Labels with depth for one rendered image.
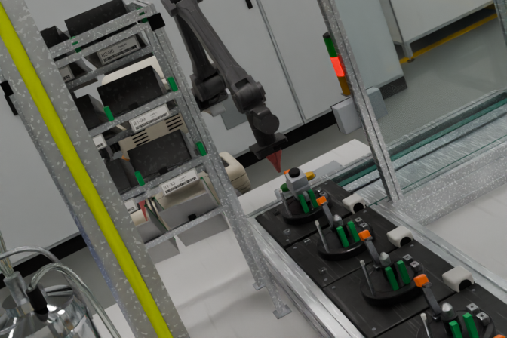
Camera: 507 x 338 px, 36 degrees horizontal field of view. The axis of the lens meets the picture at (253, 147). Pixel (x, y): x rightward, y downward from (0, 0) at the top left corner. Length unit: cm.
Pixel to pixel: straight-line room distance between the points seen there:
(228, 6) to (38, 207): 175
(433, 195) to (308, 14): 329
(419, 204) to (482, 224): 16
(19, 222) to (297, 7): 224
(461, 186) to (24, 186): 345
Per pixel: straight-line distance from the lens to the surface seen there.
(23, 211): 510
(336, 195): 212
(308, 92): 529
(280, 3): 514
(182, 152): 177
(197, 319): 207
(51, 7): 487
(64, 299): 113
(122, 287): 81
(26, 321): 112
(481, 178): 211
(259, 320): 195
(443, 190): 206
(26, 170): 503
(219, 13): 503
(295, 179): 202
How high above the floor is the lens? 186
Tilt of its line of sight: 19 degrees down
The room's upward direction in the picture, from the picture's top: 23 degrees counter-clockwise
